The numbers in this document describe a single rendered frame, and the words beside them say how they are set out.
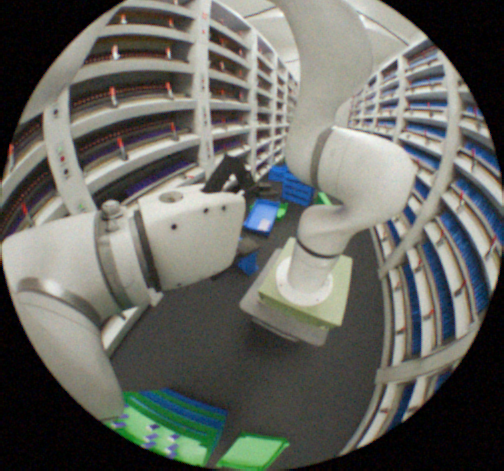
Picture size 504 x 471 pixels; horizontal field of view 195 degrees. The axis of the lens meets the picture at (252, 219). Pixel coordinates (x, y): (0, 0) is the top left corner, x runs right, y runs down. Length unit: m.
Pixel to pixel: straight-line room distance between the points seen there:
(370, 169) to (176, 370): 0.94
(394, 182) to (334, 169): 0.08
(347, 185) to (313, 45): 0.18
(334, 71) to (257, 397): 0.95
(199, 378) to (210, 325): 0.28
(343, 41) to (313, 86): 0.07
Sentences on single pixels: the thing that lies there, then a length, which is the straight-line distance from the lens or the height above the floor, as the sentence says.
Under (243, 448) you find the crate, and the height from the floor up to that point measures 0.00.
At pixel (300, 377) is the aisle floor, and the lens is 0.83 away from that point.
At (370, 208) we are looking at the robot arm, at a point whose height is 0.71.
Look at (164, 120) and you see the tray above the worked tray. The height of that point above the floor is 0.84.
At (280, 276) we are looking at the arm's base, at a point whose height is 0.38.
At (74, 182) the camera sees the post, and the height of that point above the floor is 0.74.
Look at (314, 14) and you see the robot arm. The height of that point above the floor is 0.93.
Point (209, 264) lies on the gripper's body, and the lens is 0.16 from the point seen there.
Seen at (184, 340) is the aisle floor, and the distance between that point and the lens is 0.86.
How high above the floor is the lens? 0.79
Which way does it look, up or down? 38 degrees down
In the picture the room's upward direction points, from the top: straight up
